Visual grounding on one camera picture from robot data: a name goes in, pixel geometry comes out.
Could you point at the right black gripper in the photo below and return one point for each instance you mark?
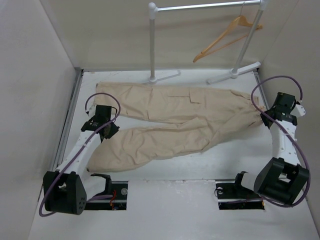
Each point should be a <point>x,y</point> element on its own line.
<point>265,122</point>

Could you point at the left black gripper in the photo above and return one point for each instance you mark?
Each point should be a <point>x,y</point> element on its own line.
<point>114,130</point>

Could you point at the beige trousers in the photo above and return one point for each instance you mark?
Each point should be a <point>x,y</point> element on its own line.
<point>187,120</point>

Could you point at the wooden clothes hanger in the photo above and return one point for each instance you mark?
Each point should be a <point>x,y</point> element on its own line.
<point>230,35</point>

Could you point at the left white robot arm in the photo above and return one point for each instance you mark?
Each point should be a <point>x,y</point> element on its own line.
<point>71,185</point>

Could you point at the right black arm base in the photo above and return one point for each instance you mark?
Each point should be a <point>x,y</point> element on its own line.
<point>231,195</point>

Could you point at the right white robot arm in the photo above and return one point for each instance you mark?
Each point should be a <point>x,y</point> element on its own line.
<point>283,178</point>

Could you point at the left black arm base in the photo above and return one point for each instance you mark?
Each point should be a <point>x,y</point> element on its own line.
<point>113,199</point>

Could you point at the white metal clothes rack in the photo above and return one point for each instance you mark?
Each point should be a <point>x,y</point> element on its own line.
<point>234,72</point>

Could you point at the left aluminium table rail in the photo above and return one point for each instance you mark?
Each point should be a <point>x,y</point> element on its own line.
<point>67,122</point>

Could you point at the aluminium table rail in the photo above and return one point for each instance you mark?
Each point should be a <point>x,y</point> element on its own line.
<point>67,122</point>
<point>260,88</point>

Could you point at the right aluminium table rail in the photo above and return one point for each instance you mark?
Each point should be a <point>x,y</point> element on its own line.
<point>260,88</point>

